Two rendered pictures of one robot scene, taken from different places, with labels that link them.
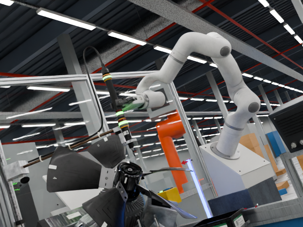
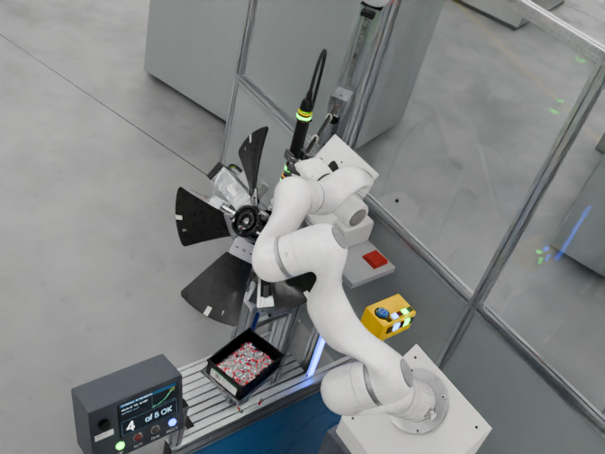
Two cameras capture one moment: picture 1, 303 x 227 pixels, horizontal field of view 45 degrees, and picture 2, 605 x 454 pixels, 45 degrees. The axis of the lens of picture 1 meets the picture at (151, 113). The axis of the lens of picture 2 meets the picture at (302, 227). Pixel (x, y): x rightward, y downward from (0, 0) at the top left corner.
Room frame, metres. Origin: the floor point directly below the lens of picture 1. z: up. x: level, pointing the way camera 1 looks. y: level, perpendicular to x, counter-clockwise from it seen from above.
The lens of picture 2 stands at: (1.81, -1.72, 2.80)
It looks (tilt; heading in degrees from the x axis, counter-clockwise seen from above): 39 degrees down; 88
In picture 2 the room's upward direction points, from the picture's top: 16 degrees clockwise
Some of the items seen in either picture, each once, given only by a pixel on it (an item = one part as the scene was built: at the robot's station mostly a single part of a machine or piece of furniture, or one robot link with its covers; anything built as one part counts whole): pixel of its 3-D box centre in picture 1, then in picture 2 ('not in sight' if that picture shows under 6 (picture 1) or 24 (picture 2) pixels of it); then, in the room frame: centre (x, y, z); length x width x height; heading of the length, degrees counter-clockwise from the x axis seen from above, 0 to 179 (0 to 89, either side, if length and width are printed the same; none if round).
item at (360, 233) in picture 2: not in sight; (345, 224); (2.05, 0.69, 0.92); 0.17 x 0.16 x 0.11; 45
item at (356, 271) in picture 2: not in sight; (347, 249); (2.08, 0.62, 0.85); 0.36 x 0.24 x 0.03; 135
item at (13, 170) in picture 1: (15, 170); (340, 100); (1.88, 0.76, 1.44); 0.10 x 0.07 x 0.08; 80
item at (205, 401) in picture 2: not in sight; (243, 392); (1.82, 0.38, 0.04); 0.62 x 0.46 x 0.08; 45
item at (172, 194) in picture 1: (165, 200); (387, 319); (2.24, 0.10, 1.02); 0.16 x 0.10 x 0.11; 45
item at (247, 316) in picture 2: not in sight; (240, 341); (1.75, 0.32, 0.46); 0.09 x 0.04 x 0.91; 135
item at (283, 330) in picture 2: not in sight; (290, 305); (1.91, 0.48, 0.58); 0.09 x 0.04 x 1.15; 135
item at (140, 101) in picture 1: (132, 102); (315, 175); (1.85, 0.07, 1.55); 0.11 x 0.10 x 0.07; 135
